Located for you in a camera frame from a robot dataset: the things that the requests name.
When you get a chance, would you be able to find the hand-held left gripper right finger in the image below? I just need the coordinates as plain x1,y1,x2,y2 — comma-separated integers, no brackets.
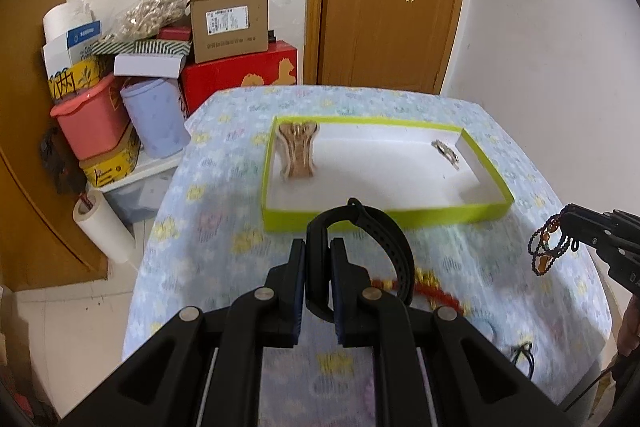
328,238,576,427

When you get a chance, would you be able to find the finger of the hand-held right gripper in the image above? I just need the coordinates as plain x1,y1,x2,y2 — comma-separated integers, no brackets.
561,204,640,250
594,246,640,294

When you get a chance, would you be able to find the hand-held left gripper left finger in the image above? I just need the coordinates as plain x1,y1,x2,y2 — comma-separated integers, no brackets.
60,238,307,427

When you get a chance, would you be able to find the dark brown bead bracelet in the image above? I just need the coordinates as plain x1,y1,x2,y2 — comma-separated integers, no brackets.
529,213,581,277

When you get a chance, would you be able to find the black watch band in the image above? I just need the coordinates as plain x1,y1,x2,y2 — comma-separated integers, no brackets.
304,198,417,323

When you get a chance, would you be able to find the green cardboard tray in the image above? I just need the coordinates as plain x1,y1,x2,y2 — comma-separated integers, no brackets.
261,116,515,234

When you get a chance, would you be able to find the red bead bracelet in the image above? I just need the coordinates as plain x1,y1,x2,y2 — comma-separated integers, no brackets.
372,277,473,315

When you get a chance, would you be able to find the black elastic hair tie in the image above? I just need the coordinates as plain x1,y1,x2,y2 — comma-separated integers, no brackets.
510,342,537,379

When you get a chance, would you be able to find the person's right hand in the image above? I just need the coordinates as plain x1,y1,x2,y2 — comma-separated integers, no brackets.
617,302,640,358

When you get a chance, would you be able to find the floral blue tablecloth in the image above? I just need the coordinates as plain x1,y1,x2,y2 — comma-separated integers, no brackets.
122,84,614,427

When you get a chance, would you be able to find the beige hair claw clip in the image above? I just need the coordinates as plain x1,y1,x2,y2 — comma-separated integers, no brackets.
276,121,321,180

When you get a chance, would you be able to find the clear plastic storage box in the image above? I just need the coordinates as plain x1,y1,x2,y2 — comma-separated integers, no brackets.
96,147,184,226

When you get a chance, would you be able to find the red gift box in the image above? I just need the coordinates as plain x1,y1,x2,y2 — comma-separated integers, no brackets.
180,39,300,118

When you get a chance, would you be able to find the lilac round canister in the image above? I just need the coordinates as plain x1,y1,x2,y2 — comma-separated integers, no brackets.
120,77,192,160

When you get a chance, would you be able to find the yellow printed box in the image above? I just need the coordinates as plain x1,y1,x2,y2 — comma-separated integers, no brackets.
79,127,142,188

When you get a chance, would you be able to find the open brown cardboard box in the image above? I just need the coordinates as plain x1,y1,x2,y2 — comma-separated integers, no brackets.
189,0,274,64

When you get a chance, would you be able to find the flat white box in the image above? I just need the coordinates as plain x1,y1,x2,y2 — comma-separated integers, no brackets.
113,53,185,78

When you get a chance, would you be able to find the pink plastic bin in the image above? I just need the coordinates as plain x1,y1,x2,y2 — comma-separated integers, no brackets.
50,74,132,162

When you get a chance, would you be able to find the dark brown bundle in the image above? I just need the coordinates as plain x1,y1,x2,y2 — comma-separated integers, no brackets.
40,127,84,196

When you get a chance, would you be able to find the small red box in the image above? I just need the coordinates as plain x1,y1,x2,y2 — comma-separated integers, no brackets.
157,26,194,43

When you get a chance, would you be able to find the green striped box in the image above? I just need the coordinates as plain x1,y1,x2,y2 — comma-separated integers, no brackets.
91,38,192,57

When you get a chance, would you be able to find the brown wooden door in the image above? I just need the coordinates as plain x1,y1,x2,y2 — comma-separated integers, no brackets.
304,0,469,96

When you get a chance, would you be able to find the brown wooden board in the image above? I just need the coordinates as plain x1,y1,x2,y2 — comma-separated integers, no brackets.
0,0,109,294

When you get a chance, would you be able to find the yellow box with black drawing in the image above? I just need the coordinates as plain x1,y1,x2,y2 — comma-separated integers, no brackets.
47,57,109,102

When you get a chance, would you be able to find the clear bag of beige pieces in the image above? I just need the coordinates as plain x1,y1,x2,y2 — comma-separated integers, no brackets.
112,0,191,40

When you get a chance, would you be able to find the white box with blue label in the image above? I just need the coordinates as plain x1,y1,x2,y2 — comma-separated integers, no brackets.
42,20,104,78

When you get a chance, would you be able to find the large white paper roll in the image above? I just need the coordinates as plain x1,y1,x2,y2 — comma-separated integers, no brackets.
42,1,97,44

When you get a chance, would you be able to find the black cable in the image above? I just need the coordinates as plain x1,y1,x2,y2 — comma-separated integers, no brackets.
562,354,618,414

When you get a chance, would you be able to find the small charm hair tie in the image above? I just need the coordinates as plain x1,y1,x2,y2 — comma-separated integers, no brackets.
432,140,462,170

